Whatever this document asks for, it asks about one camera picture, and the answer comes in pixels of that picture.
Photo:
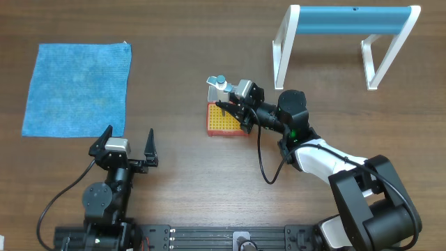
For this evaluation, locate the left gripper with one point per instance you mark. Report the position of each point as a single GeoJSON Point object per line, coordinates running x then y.
{"type": "Point", "coordinates": [115, 161]}

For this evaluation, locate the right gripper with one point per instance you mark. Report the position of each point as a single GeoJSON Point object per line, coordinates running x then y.
{"type": "Point", "coordinates": [256, 96]}

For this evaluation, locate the white pipette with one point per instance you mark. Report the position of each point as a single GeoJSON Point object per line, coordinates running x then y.
{"type": "Point", "coordinates": [221, 91]}

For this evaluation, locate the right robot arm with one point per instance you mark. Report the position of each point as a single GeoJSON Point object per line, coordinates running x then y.
{"type": "Point", "coordinates": [320, 162]}

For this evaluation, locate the red and yellow tip box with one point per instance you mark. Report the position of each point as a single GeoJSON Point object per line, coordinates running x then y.
{"type": "Point", "coordinates": [219, 122]}

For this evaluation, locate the blue cloth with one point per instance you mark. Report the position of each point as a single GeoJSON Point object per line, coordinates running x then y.
{"type": "Point", "coordinates": [76, 90]}

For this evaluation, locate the white and blue stand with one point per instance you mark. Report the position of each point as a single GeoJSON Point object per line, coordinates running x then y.
{"type": "Point", "coordinates": [348, 20]}

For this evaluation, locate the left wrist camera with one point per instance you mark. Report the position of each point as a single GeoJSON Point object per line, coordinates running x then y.
{"type": "Point", "coordinates": [117, 144]}

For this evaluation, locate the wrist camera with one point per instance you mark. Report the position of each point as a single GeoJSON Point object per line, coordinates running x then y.
{"type": "Point", "coordinates": [243, 89]}
{"type": "Point", "coordinates": [117, 144]}

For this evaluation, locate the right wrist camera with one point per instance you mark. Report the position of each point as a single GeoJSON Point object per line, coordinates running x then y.
{"type": "Point", "coordinates": [243, 89]}

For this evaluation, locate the mounting rail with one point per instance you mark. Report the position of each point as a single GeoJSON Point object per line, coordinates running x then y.
{"type": "Point", "coordinates": [209, 237]}

